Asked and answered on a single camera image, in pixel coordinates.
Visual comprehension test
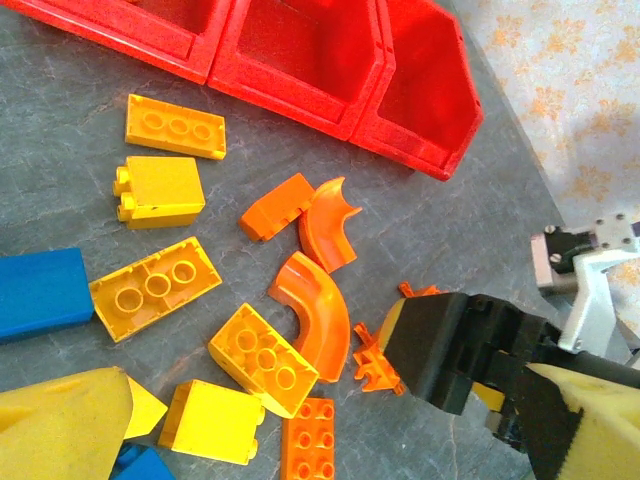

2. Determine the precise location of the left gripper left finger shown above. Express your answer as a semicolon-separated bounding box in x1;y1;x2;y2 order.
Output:
0;365;134;480

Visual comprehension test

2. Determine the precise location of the yellow tall lego brick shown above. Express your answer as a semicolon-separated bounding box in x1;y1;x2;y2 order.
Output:
113;155;206;230

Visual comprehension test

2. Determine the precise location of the yellow square lego brick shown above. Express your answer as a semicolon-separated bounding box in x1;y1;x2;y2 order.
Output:
158;379;266;467

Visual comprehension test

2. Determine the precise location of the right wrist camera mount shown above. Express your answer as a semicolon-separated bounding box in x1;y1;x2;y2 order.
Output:
530;213;640;354

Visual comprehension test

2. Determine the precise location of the orange lego fence piece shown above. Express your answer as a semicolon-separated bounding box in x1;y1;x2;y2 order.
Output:
352;282;442;396

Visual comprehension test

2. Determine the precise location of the red plastic bin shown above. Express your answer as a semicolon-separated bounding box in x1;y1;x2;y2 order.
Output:
349;0;485;183
0;0;232;86
207;0;397;142

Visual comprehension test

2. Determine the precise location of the blue long lego brick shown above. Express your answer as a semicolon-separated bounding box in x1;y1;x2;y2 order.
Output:
0;247;95;344

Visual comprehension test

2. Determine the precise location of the large orange curved lego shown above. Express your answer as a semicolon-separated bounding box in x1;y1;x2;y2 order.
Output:
268;251;351;385

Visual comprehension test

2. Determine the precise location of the small orange curved lego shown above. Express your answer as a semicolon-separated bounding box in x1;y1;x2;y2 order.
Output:
298;176;363;274

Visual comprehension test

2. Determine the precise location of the orange studded lego brick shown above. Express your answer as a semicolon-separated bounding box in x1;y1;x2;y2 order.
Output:
281;397;336;480

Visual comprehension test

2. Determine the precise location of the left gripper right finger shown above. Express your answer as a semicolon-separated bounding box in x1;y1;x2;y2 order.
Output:
517;362;640;480

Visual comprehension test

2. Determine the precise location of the orange sloped lego brick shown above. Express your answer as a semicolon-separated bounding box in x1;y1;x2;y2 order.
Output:
238;172;315;244

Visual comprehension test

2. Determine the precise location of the yellow long lego brick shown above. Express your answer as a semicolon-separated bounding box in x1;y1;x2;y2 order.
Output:
208;302;320;420
88;236;224;344

